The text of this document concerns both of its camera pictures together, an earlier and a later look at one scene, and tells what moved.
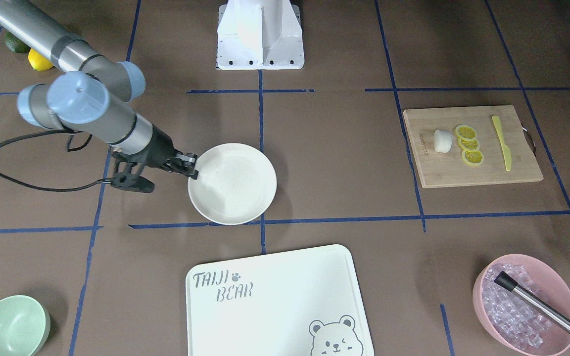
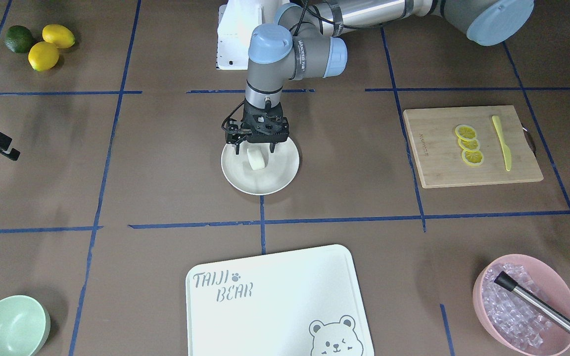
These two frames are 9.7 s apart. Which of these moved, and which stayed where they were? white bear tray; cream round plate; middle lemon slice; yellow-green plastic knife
Moved: cream round plate
Stayed: middle lemon slice; yellow-green plastic knife; white bear tray
